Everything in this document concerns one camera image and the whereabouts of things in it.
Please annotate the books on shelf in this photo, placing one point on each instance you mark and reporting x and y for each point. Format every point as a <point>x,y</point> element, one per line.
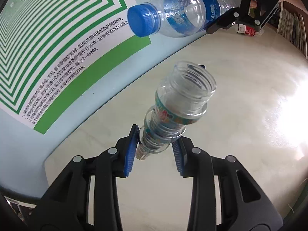
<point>293,26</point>

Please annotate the green striped wall poster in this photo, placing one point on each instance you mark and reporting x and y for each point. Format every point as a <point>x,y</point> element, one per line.
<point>52,51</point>

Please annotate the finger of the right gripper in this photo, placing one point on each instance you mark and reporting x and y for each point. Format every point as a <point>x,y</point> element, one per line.
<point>225,21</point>

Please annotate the small clear crushed bottle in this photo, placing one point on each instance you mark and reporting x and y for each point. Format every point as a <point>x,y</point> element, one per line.
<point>181,99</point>

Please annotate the blue label water bottle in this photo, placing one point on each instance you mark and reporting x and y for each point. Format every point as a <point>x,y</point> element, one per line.
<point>175,18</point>

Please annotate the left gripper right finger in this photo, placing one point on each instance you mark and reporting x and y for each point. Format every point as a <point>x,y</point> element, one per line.
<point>224,195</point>

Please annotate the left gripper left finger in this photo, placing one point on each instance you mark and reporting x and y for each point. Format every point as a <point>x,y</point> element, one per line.
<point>84,194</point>

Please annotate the red white label bottle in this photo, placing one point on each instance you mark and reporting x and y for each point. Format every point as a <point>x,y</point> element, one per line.
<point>246,30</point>

